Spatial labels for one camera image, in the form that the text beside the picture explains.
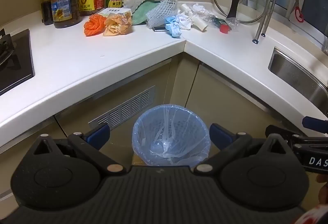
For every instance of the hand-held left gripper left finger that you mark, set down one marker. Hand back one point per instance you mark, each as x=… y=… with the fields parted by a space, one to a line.
x=98 y=137

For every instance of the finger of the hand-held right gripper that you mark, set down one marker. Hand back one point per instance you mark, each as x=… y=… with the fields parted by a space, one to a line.
x=279 y=131
x=316 y=124

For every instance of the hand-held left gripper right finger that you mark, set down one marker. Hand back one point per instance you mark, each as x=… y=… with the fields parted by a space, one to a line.
x=220 y=137

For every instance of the plastic mesh wastebasket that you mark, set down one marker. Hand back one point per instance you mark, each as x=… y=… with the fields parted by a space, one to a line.
x=191 y=126

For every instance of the translucent blue bin liner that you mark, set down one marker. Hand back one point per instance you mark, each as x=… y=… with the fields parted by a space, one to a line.
x=166 y=148

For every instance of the orange plastic mesh ball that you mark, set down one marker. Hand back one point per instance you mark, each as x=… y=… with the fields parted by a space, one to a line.
x=93 y=25

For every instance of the yellow snack wrapper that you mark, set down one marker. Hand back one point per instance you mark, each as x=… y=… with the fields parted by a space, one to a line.
x=117 y=25

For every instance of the dark green snack packet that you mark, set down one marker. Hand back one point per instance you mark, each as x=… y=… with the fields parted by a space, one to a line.
x=219 y=21

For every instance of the clear plastic box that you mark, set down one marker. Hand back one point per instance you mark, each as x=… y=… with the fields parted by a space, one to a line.
x=210 y=20

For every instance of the white tissue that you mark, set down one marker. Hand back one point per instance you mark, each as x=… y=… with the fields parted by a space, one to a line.
x=198 y=7
x=185 y=21

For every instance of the metal cabinet vent grille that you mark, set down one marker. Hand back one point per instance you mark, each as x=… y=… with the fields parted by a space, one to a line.
x=123 y=108

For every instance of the stainless steel sink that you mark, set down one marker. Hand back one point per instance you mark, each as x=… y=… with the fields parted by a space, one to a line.
x=297 y=78

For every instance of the red and white cloth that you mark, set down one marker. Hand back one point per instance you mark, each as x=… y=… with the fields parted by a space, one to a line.
x=316 y=215

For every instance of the narrow beige cabinet panel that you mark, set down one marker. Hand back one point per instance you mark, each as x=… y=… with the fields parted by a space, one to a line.
x=188 y=80

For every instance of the beige cabinet door with vent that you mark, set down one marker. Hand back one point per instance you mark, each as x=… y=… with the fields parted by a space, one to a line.
x=143 y=80

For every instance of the black gas stove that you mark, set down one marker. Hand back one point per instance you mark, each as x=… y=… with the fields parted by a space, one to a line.
x=18 y=70

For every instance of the red plastic wrapper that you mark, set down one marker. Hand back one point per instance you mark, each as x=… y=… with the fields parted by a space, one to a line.
x=224 y=29

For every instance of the stainless steel dish rack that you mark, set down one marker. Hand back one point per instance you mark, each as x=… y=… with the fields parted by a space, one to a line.
x=266 y=12

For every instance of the crumpled blue face mask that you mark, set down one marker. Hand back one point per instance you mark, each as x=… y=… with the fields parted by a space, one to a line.
x=173 y=26

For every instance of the window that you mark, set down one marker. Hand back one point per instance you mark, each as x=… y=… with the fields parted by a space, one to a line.
x=316 y=3

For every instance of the small black rectangular object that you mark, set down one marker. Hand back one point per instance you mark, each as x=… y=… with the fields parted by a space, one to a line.
x=160 y=29

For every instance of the white green medicine box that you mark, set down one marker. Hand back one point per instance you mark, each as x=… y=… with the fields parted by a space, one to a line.
x=116 y=12

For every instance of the green dishcloth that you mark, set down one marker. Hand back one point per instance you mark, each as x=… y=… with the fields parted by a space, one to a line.
x=143 y=12

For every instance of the white foam fruit net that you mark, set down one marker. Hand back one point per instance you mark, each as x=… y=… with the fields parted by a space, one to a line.
x=161 y=12

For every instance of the grey dishcloth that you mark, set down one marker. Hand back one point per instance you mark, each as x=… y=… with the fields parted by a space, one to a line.
x=134 y=2

